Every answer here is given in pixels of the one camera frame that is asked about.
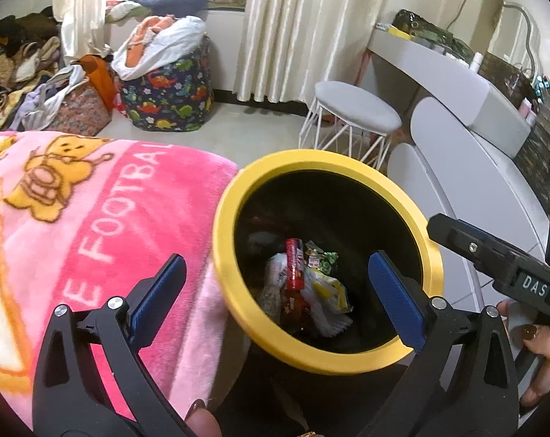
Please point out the floral fabric bag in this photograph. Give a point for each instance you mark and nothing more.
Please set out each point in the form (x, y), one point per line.
(81, 114)

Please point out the white bottle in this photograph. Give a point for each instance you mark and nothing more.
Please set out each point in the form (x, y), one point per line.
(476, 61)

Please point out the person's left hand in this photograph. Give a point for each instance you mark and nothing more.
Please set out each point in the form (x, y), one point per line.
(206, 421)

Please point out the heart-shaped vanity mirror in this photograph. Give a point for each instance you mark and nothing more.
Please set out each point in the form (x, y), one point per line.
(484, 32)

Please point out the fanned white foam fruit net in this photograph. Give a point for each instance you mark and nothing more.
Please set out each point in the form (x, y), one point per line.
(334, 323)

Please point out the pink cartoon printed blanket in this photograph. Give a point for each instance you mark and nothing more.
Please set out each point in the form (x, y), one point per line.
(120, 191)

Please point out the person's right hand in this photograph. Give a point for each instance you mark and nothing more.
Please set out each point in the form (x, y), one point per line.
(545, 359)

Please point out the orange garment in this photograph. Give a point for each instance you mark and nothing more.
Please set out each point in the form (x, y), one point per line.
(143, 36)

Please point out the yellow item on desk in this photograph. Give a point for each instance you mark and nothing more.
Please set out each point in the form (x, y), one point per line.
(400, 32)

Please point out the white cloth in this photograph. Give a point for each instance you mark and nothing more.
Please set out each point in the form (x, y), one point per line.
(174, 41)

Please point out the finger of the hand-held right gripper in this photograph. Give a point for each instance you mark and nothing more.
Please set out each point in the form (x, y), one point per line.
(479, 255)
(447, 225)

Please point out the white vanity desk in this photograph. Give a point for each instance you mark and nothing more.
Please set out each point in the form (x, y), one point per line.
(438, 68)

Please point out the pile of clothes on bed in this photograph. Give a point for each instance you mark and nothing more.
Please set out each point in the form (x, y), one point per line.
(20, 63)

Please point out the cream curtain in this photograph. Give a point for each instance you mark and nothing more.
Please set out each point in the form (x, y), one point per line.
(302, 22)
(79, 9)

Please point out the yellow-rimmed black trash bin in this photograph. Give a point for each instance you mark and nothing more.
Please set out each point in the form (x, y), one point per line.
(275, 159)

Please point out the red snack wrapper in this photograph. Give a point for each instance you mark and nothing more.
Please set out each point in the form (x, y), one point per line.
(295, 264)

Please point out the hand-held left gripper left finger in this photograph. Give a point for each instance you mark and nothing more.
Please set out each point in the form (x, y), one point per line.
(159, 291)

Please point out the dinosaur print storage bag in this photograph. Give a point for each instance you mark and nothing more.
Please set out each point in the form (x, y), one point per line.
(165, 100)

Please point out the green snack wrapper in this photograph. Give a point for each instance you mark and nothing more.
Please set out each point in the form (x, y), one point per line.
(322, 259)

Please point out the green windowsill mat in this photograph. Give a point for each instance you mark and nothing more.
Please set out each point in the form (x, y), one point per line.
(220, 7)

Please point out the pale lavender garment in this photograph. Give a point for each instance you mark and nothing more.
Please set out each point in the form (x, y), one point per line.
(52, 100)

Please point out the yellow and white wrapper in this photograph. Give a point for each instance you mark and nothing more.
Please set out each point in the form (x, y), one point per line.
(322, 289)

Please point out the dark woven storage box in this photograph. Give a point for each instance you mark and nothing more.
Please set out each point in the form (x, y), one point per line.
(543, 145)

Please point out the white curved cabinet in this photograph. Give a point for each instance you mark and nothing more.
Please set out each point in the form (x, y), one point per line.
(438, 145)

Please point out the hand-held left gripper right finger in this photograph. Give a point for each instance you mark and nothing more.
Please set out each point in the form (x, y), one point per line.
(395, 300)

